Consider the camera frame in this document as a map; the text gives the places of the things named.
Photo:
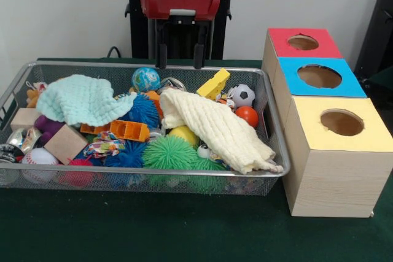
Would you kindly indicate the mint knitted cloth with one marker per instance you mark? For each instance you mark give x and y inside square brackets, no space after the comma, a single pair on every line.
[80,99]

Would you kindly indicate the cream knitted cloth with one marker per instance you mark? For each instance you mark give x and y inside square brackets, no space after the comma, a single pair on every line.
[215,121]

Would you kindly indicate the dark green table cloth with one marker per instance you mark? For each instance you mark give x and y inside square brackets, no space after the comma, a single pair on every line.
[153,231]

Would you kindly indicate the tan wooden cube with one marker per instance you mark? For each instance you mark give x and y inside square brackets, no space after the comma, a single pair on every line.
[66,144]

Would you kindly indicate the wooden box with three holes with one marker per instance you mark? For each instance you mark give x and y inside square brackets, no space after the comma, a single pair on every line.
[337,182]

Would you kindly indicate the white baseball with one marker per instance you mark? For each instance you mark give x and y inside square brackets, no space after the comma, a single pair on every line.
[38,157]

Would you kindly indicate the orange long toy block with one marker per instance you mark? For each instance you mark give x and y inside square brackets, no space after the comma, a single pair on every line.
[129,130]

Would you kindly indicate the globe print ball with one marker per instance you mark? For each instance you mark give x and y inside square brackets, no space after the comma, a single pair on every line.
[145,79]

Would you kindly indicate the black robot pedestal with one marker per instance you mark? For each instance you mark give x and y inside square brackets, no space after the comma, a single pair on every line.
[184,38]

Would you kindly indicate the green spiky rubber ball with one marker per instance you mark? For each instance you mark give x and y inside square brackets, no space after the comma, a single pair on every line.
[169,153]

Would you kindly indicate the orange-red smooth ball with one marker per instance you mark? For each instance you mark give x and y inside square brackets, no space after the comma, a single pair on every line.
[247,116]

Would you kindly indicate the yellow toy block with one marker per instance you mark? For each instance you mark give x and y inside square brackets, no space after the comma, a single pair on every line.
[215,84]

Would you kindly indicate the small soccer ball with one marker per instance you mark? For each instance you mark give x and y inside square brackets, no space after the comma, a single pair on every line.
[244,96]

